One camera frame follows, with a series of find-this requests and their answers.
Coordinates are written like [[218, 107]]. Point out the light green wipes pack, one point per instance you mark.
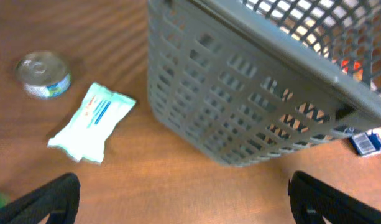
[[85, 134]]

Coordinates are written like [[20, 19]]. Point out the grey plastic basket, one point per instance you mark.
[[248, 81]]

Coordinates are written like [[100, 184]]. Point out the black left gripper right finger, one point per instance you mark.
[[313, 201]]

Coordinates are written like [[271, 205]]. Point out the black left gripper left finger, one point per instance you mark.
[[57, 200]]

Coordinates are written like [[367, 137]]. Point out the blue tissue pack box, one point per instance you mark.
[[367, 143]]

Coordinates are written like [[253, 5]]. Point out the small tin can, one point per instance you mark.
[[44, 74]]

